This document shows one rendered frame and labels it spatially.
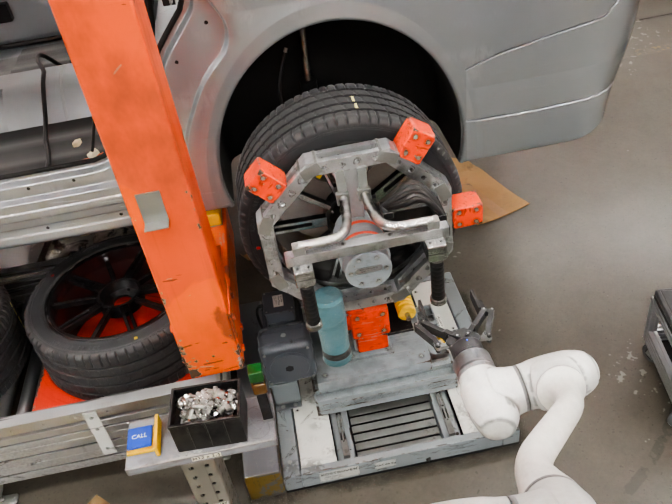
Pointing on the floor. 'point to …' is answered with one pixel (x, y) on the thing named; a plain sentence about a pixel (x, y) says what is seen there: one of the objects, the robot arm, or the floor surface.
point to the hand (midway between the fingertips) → (446, 301)
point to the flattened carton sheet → (488, 191)
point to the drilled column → (210, 482)
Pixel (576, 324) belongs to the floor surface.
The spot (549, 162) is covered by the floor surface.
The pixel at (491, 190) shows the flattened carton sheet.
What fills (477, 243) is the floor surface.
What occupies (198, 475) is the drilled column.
